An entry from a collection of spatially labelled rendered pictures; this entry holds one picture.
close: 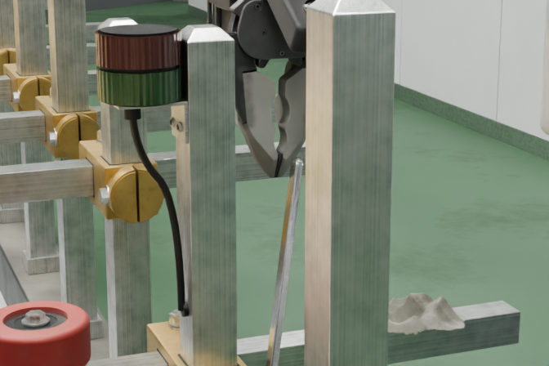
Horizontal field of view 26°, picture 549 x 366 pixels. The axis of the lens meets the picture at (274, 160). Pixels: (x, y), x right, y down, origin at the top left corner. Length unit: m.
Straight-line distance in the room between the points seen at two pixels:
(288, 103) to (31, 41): 0.69
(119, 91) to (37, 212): 0.82
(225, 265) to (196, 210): 0.05
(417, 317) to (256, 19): 0.28
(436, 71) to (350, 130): 5.47
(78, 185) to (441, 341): 0.37
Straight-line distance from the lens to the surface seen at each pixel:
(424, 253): 3.93
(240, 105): 0.93
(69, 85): 1.33
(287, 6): 0.86
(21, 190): 1.13
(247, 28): 0.91
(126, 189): 1.08
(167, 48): 0.82
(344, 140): 0.60
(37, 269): 1.64
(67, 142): 1.32
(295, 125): 0.94
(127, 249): 1.12
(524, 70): 5.36
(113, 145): 1.09
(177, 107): 0.85
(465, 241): 4.07
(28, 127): 1.38
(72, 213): 1.37
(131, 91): 0.81
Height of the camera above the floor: 1.24
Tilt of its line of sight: 14 degrees down
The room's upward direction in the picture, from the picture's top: straight up
